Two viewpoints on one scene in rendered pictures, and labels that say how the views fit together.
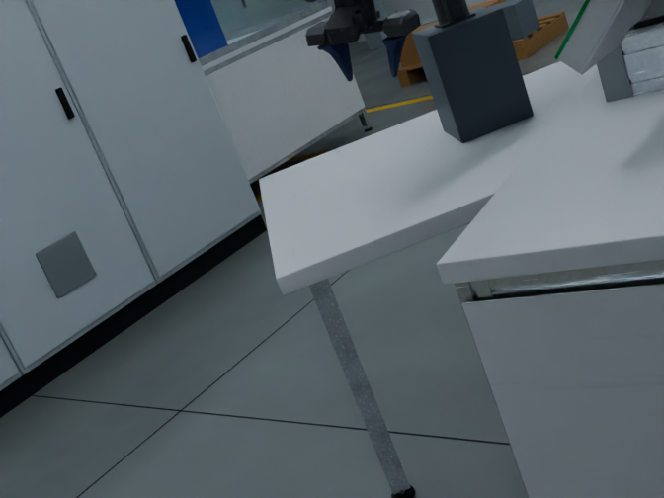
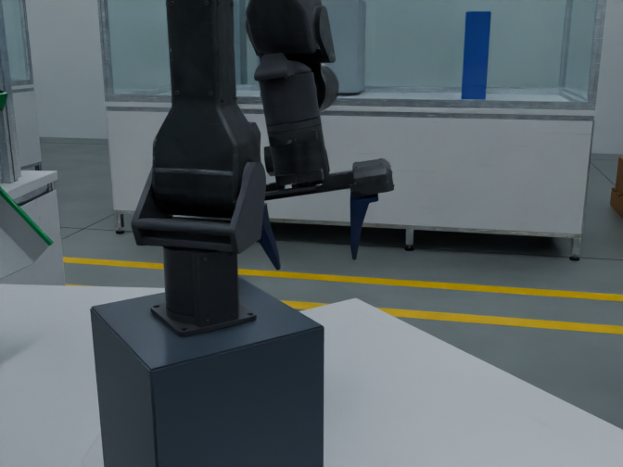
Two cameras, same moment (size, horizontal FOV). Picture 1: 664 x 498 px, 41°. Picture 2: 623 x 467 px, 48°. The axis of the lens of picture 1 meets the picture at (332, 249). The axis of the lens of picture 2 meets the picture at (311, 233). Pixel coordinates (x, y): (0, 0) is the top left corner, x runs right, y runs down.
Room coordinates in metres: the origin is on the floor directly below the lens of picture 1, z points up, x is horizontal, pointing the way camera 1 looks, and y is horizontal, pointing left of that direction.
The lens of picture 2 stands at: (2.10, -0.56, 1.27)
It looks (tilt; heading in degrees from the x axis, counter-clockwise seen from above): 15 degrees down; 147
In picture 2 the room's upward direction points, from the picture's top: straight up
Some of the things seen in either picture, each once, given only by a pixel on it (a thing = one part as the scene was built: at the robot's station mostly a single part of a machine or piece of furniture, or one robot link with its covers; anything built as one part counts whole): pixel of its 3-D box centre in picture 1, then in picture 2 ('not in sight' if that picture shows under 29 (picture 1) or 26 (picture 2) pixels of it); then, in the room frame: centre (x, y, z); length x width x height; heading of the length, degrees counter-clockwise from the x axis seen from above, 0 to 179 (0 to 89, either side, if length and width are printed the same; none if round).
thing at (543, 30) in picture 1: (476, 35); not in sight; (7.31, -1.75, 0.20); 1.20 x 0.80 x 0.41; 45
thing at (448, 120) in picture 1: (471, 73); (208, 427); (1.61, -0.36, 0.96); 0.14 x 0.14 x 0.20; 0
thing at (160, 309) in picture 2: (450, 5); (199, 278); (1.61, -0.36, 1.09); 0.07 x 0.07 x 0.06; 0
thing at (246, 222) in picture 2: not in sight; (196, 204); (1.61, -0.36, 1.15); 0.09 x 0.07 x 0.06; 41
